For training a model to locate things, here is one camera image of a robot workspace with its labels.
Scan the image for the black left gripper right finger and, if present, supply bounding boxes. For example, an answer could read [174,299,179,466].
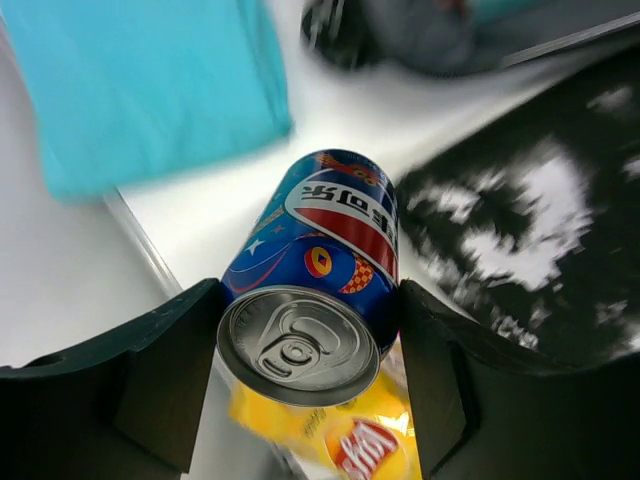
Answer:
[398,280,639,479]

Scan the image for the turquoise shorts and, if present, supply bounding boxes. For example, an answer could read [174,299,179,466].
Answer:
[1,1,292,199]

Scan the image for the black white tie-dye shirt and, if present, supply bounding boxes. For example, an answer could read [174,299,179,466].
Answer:
[396,48,639,366]

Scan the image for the yellow chips bag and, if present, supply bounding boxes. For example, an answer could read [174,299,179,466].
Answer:
[229,342,422,480]

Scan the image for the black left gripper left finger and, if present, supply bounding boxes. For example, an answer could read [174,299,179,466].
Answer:
[1,279,223,479]

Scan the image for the blue pepsi can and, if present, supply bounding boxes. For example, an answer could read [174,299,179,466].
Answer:
[217,149,399,407]

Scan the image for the grey open suitcase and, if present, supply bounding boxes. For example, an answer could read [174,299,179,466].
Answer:
[301,0,639,77]

